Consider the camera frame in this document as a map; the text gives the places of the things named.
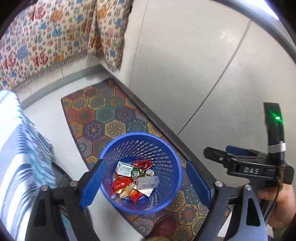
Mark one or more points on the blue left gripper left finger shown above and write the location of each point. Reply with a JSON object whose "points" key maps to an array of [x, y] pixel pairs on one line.
{"points": [[90, 183]]}

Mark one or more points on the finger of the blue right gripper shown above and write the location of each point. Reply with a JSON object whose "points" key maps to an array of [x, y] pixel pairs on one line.
{"points": [[218, 156], [238, 151]]}

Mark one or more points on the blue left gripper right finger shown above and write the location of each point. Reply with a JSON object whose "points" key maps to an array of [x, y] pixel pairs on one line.
{"points": [[202, 181]]}

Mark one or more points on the long red snack wrapper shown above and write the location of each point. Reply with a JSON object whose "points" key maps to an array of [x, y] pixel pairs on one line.
{"points": [[120, 183]]}

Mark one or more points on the pale yellow snack packet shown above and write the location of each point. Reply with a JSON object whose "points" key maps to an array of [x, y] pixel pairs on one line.
{"points": [[127, 190]]}

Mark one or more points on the orange snack bag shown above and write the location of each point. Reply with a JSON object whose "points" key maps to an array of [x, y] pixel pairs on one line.
{"points": [[135, 196]]}

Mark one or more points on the clear plastic Kuromi box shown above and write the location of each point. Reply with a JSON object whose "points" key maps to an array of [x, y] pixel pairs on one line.
{"points": [[149, 182]]}

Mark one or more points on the red foil bag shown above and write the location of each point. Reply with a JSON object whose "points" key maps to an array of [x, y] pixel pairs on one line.
{"points": [[143, 164]]}

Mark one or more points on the green white milk carton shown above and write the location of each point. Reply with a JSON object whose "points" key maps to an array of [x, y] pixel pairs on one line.
{"points": [[146, 192]]}

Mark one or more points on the blue plastic trash basket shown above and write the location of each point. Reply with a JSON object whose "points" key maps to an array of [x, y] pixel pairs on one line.
{"points": [[141, 173]]}

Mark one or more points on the person's right hand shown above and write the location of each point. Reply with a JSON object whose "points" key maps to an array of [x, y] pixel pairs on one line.
{"points": [[284, 211]]}

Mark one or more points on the blue striped tablecloth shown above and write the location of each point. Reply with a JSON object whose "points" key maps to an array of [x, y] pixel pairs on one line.
{"points": [[27, 163]]}

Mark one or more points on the white lower cabinets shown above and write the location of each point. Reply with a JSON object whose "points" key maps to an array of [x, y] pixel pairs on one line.
{"points": [[205, 70]]}

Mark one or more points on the patterned fu character cloth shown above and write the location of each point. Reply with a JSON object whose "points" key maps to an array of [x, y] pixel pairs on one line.
{"points": [[39, 36]]}

